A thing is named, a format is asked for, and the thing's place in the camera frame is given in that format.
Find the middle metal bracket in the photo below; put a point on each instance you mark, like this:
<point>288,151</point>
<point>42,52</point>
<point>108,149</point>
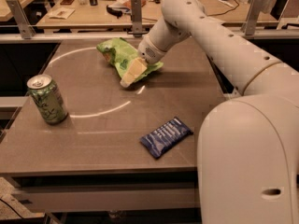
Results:
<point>136,19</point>

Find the blue snack bar packet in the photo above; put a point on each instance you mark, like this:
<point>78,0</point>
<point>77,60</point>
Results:
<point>162,139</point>

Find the green drink can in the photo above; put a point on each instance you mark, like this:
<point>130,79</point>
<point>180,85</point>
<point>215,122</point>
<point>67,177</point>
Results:
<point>47,97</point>

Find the metal bracket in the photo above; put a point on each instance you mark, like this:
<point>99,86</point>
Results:
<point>25,28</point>
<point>136,19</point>
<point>248,28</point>

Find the green rice chip bag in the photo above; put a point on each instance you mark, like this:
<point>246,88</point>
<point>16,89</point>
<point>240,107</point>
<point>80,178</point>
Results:
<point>119,53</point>

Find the right metal bracket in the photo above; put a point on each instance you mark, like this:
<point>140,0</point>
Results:
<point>248,28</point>

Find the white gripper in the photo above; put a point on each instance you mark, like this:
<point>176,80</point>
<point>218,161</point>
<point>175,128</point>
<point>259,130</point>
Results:
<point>148,52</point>

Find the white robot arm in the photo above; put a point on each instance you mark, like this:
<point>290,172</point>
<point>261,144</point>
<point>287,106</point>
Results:
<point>248,147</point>

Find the tan booklet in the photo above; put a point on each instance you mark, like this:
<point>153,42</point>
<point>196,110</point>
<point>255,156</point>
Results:
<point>61,13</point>

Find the left metal bracket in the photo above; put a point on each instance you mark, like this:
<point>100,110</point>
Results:
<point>25,28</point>

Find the black sunglasses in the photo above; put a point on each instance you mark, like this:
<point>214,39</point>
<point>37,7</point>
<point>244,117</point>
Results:
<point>114,12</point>

